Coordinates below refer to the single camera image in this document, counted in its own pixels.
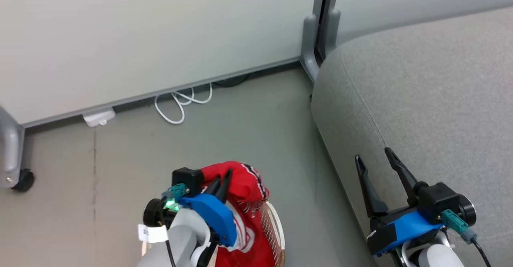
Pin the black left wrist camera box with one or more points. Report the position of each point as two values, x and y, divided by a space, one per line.
187 181

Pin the grey fabric sofa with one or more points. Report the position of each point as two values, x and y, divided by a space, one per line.
433 106

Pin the grey partition stand with caster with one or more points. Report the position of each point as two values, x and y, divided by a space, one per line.
11 146

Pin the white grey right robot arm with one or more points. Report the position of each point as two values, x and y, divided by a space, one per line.
435 257

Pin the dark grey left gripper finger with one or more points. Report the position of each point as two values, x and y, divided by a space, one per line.
213 189
225 187

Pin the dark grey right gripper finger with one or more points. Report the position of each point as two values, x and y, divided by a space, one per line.
404 176
370 195

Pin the red white sports jersey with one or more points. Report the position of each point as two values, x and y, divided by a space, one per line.
244 183

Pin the large white partition panel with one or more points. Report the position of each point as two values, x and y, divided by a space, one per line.
140 34

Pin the white laundry basket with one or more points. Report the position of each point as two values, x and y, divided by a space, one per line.
276 235

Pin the black caster wheel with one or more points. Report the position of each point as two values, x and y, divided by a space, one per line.
25 181

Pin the white paper label tag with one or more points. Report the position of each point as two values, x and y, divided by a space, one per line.
152 233

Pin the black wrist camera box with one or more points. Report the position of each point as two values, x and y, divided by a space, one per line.
441 201
187 181

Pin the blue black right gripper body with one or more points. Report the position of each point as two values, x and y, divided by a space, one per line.
404 229

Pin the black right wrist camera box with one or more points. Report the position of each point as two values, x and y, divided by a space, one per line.
441 201

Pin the white floor plug adapter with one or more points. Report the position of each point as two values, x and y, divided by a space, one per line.
98 117

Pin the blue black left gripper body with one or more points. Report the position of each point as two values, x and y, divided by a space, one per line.
214 217

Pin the grey partition stand foot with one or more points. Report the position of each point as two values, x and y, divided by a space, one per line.
310 46

